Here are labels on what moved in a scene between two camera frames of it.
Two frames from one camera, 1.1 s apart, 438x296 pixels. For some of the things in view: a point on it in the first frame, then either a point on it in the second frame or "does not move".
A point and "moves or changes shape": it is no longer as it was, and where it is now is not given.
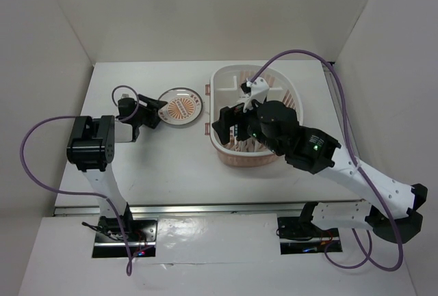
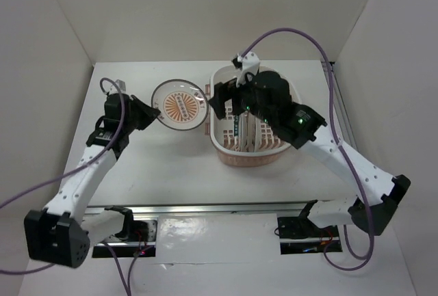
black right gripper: x=228 y=116 to x=224 y=91
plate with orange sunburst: x=184 y=106 moves or changes shape
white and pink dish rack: x=225 y=89 does not move
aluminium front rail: x=227 y=209 does not move
